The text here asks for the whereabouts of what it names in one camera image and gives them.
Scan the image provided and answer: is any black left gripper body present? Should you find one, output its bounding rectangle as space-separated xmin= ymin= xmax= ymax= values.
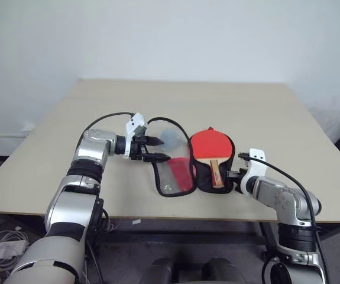
xmin=129 ymin=134 xmax=152 ymax=162

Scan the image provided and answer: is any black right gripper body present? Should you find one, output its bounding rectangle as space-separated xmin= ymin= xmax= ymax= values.
xmin=234 ymin=166 xmax=249 ymax=195

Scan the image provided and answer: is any black paddle case clear lid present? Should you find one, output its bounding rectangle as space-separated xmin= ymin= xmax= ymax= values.
xmin=145 ymin=117 xmax=237 ymax=198

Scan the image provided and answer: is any red table tennis paddle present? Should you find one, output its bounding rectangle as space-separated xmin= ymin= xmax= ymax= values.
xmin=190 ymin=126 xmax=232 ymax=189

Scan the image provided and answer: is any dark grey rounded shape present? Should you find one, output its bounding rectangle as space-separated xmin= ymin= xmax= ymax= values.
xmin=145 ymin=257 xmax=183 ymax=284

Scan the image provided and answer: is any white power adapter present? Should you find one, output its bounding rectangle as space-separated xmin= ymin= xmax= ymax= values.
xmin=0 ymin=240 xmax=30 ymax=257

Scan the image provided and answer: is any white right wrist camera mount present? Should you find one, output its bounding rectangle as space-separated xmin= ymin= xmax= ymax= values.
xmin=240 ymin=149 xmax=268 ymax=190

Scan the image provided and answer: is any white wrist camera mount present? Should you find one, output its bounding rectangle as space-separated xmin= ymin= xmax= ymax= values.
xmin=240 ymin=149 xmax=268 ymax=190
xmin=121 ymin=112 xmax=147 ymax=160

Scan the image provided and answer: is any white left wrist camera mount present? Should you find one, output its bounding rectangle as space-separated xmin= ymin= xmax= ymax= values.
xmin=121 ymin=112 xmax=147 ymax=160

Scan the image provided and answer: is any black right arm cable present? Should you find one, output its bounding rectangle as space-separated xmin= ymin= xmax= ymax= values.
xmin=238 ymin=151 xmax=332 ymax=284

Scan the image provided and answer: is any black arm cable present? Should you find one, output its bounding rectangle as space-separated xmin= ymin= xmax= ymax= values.
xmin=82 ymin=111 xmax=137 ymax=137
xmin=238 ymin=151 xmax=332 ymax=284

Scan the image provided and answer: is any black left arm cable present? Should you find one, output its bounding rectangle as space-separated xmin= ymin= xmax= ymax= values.
xmin=82 ymin=111 xmax=137 ymax=137

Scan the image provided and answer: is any black table frame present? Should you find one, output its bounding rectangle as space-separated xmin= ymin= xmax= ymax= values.
xmin=0 ymin=210 xmax=340 ymax=263

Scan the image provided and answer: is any black cable bundle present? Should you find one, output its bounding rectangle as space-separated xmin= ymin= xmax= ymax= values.
xmin=83 ymin=206 xmax=121 ymax=284

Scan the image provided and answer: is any white wall trunking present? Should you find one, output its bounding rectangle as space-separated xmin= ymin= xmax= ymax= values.
xmin=0 ymin=122 xmax=37 ymax=157

